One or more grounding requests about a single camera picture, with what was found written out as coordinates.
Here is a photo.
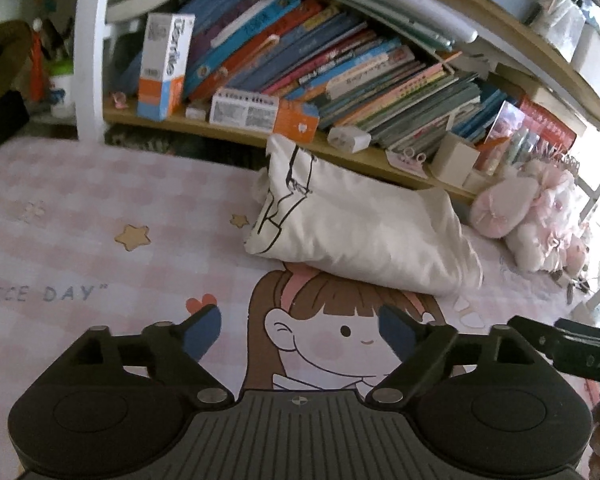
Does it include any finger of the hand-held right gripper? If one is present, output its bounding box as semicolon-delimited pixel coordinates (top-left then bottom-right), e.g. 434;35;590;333
554;316;600;344
507;314;565;377

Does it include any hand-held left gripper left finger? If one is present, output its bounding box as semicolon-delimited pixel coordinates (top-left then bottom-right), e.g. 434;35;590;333
67;304;233;407

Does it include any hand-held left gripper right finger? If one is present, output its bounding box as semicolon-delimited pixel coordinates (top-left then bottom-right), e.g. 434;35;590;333
367;304;536;407

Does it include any cream cartoon print t-shirt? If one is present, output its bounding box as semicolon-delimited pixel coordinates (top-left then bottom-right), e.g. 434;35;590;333
244;134;483;295

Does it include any white charger plug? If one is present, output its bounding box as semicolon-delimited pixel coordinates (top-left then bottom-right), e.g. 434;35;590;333
570;280;600;322

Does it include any pink white plush toy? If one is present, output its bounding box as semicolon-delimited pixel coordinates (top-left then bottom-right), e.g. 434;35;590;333
469;160;593;273

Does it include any pink checked cartoon mat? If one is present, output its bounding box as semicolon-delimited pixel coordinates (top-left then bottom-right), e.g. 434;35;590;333
0;137;600;480

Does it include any pink card with clips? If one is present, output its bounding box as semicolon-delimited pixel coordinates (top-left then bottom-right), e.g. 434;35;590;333
386;147;428;178

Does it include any open white cardboard box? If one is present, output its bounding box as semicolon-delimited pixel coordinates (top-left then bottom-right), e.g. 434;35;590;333
430;132;481;186

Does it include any white rounded small box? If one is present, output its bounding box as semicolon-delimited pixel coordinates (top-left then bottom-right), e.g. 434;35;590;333
326;125;372;153

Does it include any red box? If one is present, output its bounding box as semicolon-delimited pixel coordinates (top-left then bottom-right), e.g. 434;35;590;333
485;100;578;171

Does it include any flat orange white box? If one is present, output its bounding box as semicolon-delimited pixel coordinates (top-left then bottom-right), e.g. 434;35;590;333
209;87;321;143

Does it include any beige thick book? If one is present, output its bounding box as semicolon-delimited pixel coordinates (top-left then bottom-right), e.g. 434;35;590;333
495;67;588;136

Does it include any tall orange white box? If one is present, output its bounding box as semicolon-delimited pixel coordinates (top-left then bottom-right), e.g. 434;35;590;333
136;12;196;122

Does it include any row of colourful books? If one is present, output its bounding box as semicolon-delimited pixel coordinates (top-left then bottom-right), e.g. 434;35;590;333
182;0;511;148

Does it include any white cup green lid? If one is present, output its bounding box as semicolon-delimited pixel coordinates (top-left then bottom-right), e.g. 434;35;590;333
47;57;76;118

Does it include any white storage box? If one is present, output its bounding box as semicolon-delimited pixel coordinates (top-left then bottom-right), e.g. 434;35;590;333
530;0;600;101

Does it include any black furniture piece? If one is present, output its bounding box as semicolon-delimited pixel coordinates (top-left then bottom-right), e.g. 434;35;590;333
0;90;31;161

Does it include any white wooden bookshelf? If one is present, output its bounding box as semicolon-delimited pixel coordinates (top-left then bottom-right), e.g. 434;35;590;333
0;0;600;206

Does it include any orange pen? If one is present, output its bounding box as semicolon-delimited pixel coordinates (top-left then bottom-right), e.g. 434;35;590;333
30;17;46;103

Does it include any olive green bag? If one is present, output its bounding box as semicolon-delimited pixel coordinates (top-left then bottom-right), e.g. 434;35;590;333
0;20;33;116

